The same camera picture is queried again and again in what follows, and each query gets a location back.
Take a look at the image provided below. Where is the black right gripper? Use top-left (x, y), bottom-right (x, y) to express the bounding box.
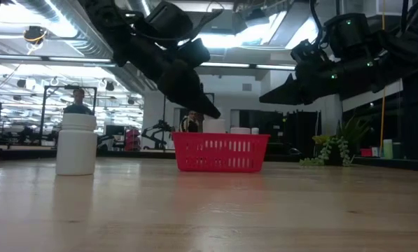
top-left (259, 41), bottom-right (339, 106)

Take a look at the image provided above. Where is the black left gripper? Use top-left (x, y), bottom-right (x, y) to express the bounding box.
top-left (112, 33), bottom-right (222, 118)

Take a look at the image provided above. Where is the red plastic basket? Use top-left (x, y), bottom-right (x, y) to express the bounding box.
top-left (172, 132), bottom-right (271, 174)

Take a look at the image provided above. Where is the seated person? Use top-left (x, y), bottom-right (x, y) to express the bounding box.
top-left (179, 110), bottom-right (204, 133)

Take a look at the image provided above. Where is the black cabinet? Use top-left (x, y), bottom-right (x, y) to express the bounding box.
top-left (285, 110), bottom-right (322, 162)

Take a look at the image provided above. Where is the small potted succulent plant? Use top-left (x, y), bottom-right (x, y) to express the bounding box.
top-left (298, 117), bottom-right (370, 167)

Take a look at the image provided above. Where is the red chair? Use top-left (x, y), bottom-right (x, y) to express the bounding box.
top-left (124, 128), bottom-right (141, 151)

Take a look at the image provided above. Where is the standing person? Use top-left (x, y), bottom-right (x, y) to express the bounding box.
top-left (63, 87), bottom-right (94, 116)

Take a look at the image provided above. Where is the long ceiling light bar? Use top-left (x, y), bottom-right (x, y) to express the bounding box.
top-left (0, 53), bottom-right (297, 72)

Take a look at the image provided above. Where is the light green cup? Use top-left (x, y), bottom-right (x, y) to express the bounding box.
top-left (382, 139), bottom-right (394, 160)

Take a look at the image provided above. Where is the dark green cup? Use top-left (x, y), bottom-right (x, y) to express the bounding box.
top-left (393, 141), bottom-right (405, 160)

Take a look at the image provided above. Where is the black right camera cable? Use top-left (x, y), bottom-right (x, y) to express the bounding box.
top-left (308, 0), bottom-right (324, 48)

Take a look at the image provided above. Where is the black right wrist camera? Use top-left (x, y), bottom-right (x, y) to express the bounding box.
top-left (323, 13), bottom-right (372, 59)

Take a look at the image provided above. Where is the yellow hanging power cord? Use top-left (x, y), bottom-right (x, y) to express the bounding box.
top-left (379, 0), bottom-right (387, 148)

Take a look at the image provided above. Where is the silver ceiling air duct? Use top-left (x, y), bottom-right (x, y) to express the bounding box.
top-left (15, 0), bottom-right (116, 59)

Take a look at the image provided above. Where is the black yellow cord reel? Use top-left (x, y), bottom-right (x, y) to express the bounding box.
top-left (22, 24), bottom-right (49, 46)

